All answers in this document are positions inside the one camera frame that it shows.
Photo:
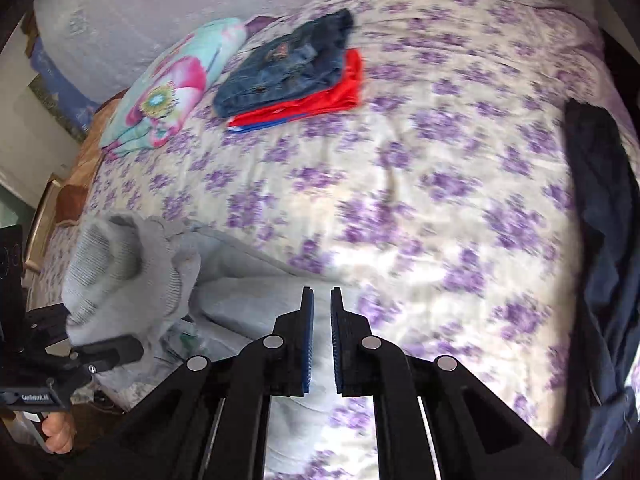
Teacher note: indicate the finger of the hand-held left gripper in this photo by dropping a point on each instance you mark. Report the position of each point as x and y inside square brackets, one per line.
[47, 319]
[112, 352]

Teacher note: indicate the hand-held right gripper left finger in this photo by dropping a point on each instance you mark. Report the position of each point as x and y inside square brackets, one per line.
[306, 350]

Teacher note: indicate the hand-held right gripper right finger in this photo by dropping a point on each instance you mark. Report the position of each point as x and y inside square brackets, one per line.
[338, 350]

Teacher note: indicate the grey sweatpants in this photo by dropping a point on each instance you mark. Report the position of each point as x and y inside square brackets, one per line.
[150, 270]

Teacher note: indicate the navy blue pants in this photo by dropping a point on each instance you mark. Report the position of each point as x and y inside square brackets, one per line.
[605, 260]

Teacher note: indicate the person's left hand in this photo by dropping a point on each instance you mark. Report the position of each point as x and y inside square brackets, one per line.
[60, 432]

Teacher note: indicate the orange brown blanket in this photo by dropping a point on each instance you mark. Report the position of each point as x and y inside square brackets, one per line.
[90, 160]

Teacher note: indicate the purple floral bedspread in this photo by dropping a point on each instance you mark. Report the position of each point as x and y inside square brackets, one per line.
[450, 160]

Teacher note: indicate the blue patterned cloth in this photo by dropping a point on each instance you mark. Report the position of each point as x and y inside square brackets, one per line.
[60, 85]

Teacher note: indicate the folded red garment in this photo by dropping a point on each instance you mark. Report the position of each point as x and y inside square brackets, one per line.
[325, 95]

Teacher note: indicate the floral turquoise pink pillow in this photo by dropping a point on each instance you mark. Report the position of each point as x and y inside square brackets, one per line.
[165, 90]

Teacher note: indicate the folded blue jeans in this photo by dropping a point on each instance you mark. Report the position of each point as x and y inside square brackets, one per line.
[285, 67]

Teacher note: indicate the wooden picture frame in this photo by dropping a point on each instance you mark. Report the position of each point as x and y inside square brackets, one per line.
[42, 225]

